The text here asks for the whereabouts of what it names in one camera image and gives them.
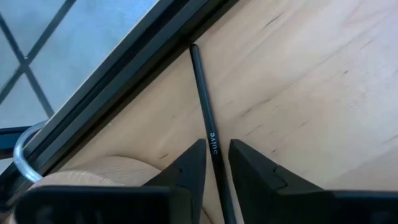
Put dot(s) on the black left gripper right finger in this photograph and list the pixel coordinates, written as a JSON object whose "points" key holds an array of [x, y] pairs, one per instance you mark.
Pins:
{"points": [[264, 193]]}

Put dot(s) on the thin black pen bottom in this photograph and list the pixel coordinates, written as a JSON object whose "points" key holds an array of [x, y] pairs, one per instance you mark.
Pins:
{"points": [[205, 102]]}

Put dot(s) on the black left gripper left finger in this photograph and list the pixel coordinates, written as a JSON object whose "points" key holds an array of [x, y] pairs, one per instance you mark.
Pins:
{"points": [[180, 186]]}

